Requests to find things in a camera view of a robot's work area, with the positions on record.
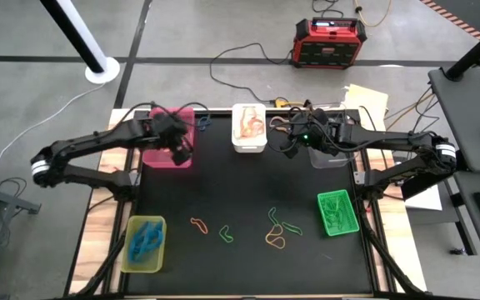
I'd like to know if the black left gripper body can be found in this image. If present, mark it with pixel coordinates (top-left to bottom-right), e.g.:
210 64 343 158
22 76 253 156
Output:
150 111 193 151

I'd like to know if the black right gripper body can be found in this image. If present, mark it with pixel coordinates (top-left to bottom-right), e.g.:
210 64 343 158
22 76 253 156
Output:
289 107 343 148

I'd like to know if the long blue rubber band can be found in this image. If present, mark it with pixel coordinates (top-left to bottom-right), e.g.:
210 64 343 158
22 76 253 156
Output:
127 227 158 263
133 222 162 258

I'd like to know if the pink plastic basket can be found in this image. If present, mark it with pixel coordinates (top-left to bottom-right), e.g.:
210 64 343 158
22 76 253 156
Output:
142 107 196 170

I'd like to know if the clear plastic bin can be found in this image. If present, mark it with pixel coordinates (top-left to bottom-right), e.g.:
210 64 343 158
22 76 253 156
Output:
308 143 351 170

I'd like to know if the white plastic basket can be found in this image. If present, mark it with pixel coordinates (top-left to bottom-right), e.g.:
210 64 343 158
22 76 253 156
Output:
231 102 269 154

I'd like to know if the orange extension plug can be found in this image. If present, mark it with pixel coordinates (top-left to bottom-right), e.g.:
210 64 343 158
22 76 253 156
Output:
273 97 308 108

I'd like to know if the manila paper folder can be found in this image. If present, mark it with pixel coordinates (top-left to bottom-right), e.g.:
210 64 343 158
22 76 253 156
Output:
342 83 390 122

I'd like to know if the red black power station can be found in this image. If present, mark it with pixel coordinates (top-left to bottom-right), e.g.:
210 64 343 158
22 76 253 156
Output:
288 16 368 70

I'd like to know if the black white pole stand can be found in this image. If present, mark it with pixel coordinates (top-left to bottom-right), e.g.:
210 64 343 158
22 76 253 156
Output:
38 0 121 85

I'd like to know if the green mesh basket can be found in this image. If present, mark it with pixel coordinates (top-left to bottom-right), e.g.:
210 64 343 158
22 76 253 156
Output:
317 189 361 238

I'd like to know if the yellow translucent basket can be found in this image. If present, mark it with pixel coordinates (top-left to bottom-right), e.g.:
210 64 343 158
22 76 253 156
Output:
119 215 168 275

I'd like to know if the dark table mat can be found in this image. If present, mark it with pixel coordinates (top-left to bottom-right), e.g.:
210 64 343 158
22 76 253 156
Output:
125 108 375 298

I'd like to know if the white paper sheet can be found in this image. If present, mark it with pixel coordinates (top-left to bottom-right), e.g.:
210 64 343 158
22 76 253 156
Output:
404 185 443 212

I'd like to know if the grey side table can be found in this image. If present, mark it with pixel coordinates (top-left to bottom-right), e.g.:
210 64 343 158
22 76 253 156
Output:
427 62 480 273

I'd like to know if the black floor stand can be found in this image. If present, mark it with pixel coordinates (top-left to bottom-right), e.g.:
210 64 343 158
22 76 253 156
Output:
0 168 43 300

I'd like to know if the black diagonal pole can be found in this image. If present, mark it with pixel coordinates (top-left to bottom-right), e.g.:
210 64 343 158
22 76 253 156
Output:
445 18 480 83

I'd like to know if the black power cable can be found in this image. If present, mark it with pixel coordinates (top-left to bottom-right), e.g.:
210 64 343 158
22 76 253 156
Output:
209 42 293 103

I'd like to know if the black cable bundle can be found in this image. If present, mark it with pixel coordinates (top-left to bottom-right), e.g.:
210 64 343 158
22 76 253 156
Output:
383 85 443 153

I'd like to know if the yellow floor cable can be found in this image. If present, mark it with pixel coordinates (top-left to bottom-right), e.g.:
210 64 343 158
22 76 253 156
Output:
352 0 393 28

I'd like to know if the black looped floor cable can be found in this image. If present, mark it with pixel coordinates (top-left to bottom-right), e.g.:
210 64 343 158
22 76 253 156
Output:
311 0 341 18

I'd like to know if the white floor cable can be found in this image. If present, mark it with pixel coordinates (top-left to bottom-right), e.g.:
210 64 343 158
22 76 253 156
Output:
0 82 108 180

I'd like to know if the black metal table frame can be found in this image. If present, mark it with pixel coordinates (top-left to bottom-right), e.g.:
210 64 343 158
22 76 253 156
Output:
62 107 428 300

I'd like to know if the black cable loop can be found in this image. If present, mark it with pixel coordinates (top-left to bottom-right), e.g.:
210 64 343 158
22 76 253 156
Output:
0 177 28 199

